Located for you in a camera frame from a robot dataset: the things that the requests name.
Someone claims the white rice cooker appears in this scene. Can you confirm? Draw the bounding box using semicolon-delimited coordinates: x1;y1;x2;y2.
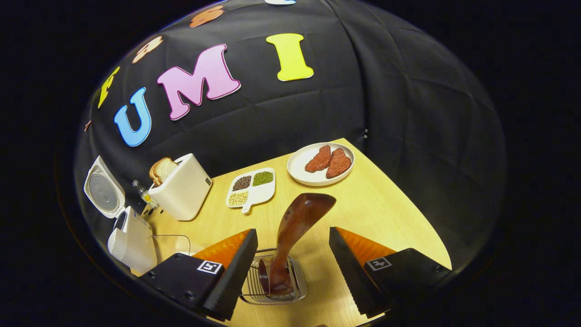
84;156;158;274

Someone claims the white toaster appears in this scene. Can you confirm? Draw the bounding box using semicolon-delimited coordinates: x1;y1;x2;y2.
148;154;213;222

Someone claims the black backdrop cloth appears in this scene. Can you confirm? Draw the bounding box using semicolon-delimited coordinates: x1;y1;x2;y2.
75;0;507;273

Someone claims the small glass bottle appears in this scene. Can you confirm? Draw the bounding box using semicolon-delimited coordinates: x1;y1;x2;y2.
132;180;159;209

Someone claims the red meat slice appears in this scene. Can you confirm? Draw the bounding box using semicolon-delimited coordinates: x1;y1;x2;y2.
305;145;333;173
325;148;352;179

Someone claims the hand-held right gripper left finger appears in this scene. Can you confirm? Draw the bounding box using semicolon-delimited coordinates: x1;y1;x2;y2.
138;228;258;322

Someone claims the white divided grain dish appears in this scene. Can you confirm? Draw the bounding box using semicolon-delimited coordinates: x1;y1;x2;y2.
226;168;276;214

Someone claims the white round plate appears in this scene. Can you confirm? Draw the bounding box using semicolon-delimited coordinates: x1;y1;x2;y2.
287;143;355;187

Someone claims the metal wire chopstick holder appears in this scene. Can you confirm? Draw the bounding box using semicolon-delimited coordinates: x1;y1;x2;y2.
240;248;308;305

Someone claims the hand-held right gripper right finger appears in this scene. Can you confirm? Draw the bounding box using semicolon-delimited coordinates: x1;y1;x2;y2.
329;226;452;318

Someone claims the brown wooden spoon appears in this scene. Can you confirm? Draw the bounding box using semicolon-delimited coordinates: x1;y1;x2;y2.
259;193;337;296

